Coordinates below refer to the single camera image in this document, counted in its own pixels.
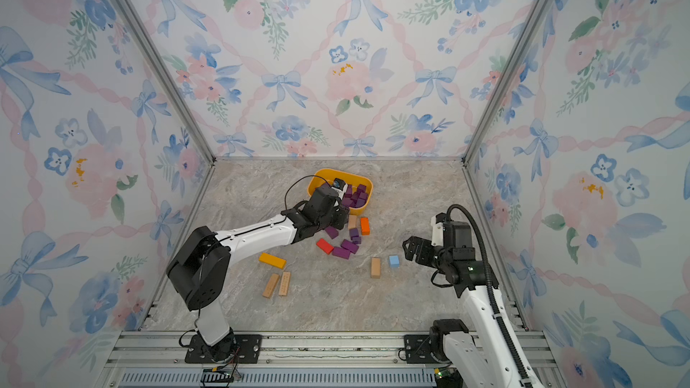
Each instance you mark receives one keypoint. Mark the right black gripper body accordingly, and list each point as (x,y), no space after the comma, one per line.
(426,251)

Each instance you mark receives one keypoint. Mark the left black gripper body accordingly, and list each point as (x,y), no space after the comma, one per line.
(334,203)

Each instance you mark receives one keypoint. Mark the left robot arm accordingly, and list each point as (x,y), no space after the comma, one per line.
(198,270)

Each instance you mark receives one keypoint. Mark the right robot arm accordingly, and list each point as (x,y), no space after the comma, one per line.
(486,353)

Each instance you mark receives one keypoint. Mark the yellow plastic storage bin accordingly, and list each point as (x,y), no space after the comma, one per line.
(357,194)

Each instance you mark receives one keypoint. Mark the light blue cube brick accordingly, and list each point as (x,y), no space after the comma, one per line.
(394,261)

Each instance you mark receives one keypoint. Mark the red flat brick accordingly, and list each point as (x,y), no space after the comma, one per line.
(325,246)

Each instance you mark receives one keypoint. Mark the purple brick centre slanted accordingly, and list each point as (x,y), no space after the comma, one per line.
(350,246)

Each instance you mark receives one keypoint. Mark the orange brick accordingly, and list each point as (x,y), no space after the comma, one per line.
(365,226)

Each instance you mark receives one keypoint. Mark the natural wood brick right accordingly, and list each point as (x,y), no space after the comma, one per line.
(375,268)

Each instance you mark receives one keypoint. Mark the orange-yellow brick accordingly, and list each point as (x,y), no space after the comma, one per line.
(273,261)

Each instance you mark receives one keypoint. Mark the natural wood long brick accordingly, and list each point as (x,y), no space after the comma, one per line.
(271,285)
(285,283)

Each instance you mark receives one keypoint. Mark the natural wood long brick left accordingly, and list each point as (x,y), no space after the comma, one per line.
(271,285)

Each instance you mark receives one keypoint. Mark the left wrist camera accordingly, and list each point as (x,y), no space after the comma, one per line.
(339,184)

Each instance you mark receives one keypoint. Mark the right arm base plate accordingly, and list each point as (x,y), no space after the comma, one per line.
(417,350)

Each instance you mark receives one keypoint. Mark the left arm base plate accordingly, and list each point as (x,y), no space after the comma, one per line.
(236,348)

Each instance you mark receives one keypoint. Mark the aluminium mounting rail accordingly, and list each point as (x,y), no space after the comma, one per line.
(150,359)

